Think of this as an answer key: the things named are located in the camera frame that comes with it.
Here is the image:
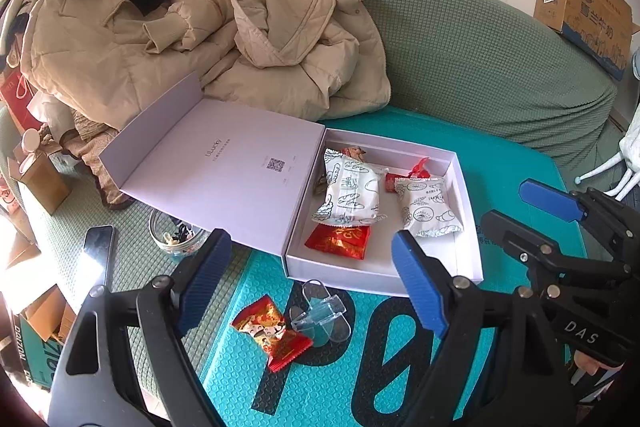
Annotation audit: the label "white gift box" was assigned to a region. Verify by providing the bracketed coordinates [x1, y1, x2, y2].
[98, 72, 485, 299]

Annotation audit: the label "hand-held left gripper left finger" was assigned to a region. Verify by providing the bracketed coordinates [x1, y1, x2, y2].
[47, 228, 234, 427]

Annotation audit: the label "red figure print snack packet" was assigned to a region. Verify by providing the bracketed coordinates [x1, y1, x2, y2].
[304, 223, 373, 261]
[231, 297, 314, 374]

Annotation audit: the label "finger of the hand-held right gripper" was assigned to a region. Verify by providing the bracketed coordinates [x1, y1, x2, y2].
[479, 209, 553, 279]
[518, 179, 640, 250]

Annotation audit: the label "red paper bag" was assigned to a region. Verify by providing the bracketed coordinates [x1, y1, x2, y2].
[0, 69, 38, 132]

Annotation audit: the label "brown snack packet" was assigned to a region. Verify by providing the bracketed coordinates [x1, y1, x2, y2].
[312, 146, 370, 198]

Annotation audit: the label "white round print snack packet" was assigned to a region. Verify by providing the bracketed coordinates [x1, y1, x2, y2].
[394, 177, 463, 239]

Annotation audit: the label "brown knit blanket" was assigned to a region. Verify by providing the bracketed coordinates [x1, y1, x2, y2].
[60, 117, 136, 210]

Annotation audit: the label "glass jar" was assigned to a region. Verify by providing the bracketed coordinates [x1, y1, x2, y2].
[149, 209, 211, 264]

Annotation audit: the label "person's right hand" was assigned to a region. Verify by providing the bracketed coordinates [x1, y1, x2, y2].
[574, 348, 620, 375]

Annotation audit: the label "printed cardboard box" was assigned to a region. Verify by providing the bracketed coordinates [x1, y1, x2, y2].
[520, 0, 640, 82]

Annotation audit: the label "teal bubble mat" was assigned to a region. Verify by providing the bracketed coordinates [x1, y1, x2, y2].
[197, 107, 589, 427]

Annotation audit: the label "brown paper box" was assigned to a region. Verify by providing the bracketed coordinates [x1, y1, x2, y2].
[10, 152, 71, 215]

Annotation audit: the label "white bottle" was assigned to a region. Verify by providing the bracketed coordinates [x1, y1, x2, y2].
[19, 129, 44, 178]

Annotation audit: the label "black smartphone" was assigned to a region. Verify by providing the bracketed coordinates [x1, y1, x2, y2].
[79, 225, 116, 308]

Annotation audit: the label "beige padded coat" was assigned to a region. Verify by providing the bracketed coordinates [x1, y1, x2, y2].
[20, 0, 393, 132]

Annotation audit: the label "clear plastic clip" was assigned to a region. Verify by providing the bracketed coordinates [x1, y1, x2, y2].
[287, 279, 353, 348]

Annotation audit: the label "white plastic rack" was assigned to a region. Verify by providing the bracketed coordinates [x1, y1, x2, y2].
[574, 107, 640, 202]

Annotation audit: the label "flat cardboard pieces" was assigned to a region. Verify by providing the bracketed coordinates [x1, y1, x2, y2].
[5, 232, 76, 343]

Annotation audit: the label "teal printed box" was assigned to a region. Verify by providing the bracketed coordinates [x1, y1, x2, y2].
[20, 314, 71, 392]

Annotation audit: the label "green covered sofa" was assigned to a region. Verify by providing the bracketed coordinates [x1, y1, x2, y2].
[0, 0, 620, 408]

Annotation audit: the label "white baguette print snack packet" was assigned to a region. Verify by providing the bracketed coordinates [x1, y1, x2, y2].
[311, 148, 389, 226]

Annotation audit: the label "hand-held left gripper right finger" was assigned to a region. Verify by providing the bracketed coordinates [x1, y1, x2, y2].
[391, 230, 576, 427]

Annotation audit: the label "small red sachet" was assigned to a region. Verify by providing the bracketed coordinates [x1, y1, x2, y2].
[385, 157, 432, 194]

